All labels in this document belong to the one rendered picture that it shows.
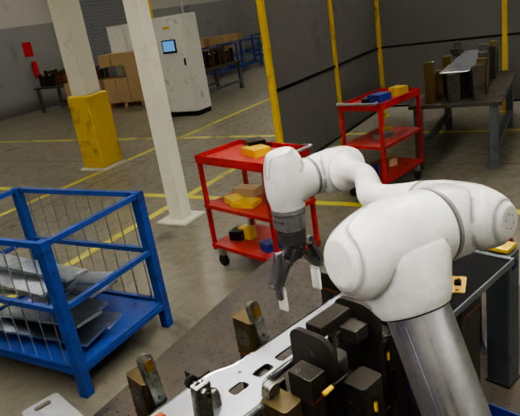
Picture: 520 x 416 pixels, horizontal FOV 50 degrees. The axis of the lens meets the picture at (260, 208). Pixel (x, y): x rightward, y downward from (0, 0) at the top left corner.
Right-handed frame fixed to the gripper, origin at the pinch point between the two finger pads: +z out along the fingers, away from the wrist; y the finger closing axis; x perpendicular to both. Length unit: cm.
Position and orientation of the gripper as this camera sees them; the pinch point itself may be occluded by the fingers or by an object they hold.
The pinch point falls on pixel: (300, 295)
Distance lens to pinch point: 156.9
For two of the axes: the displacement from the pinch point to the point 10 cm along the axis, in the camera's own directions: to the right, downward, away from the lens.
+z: 1.5, 9.3, 3.3
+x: 6.9, 1.4, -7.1
